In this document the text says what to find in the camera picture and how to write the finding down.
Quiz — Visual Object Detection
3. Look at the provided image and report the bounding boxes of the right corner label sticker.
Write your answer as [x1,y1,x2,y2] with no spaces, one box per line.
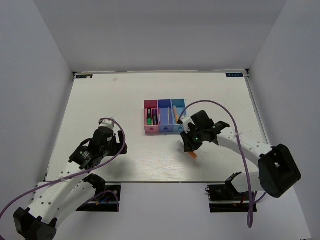
[225,72,244,78]

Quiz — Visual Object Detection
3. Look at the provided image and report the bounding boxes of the orange pink highlighter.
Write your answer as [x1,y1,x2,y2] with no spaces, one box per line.
[172,105,179,124]

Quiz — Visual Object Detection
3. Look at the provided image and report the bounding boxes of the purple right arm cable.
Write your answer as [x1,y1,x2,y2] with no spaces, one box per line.
[177,100,266,229]

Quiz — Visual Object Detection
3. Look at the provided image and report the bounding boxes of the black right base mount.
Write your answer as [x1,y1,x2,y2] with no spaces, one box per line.
[205,184,250,213]

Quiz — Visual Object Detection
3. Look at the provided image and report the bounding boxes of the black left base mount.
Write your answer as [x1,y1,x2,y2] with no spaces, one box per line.
[76,184,122,213]

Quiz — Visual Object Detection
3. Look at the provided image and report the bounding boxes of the purple black highlighter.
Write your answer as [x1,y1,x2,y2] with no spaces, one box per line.
[152,108,158,125]

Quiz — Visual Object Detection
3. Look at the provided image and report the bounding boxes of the green black highlighter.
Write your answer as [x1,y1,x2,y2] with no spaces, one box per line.
[146,108,153,126]

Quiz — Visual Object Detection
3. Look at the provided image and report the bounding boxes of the grey orange marker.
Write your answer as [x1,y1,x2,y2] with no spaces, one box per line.
[178,141,198,159]

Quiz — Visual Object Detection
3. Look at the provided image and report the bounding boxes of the dark blue storage bin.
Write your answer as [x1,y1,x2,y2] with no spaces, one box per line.
[158,99,174,133]

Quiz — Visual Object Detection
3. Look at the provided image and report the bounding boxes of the left corner label sticker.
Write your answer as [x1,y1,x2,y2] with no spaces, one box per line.
[75,74,93,79]

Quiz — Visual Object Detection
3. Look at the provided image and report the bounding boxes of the light blue storage bin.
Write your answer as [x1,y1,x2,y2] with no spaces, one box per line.
[171,99,187,133]

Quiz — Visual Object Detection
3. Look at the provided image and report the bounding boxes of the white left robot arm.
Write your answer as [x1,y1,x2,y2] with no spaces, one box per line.
[13,127,128,240]

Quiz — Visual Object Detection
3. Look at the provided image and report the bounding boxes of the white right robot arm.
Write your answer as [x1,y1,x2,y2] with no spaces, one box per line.
[180,121,302,200]

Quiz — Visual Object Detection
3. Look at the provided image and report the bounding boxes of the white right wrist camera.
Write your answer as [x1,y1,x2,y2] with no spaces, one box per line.
[177,115,196,134]

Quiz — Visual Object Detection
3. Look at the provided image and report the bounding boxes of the yellow slim highlighter pen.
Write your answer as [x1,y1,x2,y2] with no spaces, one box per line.
[167,107,171,125]

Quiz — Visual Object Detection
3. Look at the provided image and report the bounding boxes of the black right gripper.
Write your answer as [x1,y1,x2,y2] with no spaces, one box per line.
[180,125,206,152]

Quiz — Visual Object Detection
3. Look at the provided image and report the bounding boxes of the corner label sticker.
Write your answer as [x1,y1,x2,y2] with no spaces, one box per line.
[75,74,93,79]
[225,72,244,78]

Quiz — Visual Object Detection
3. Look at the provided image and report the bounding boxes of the pink storage bin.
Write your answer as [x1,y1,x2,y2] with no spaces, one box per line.
[144,100,159,134]

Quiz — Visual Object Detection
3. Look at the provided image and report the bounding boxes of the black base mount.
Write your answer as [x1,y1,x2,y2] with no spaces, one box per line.
[205,184,250,213]
[76,184,122,213]

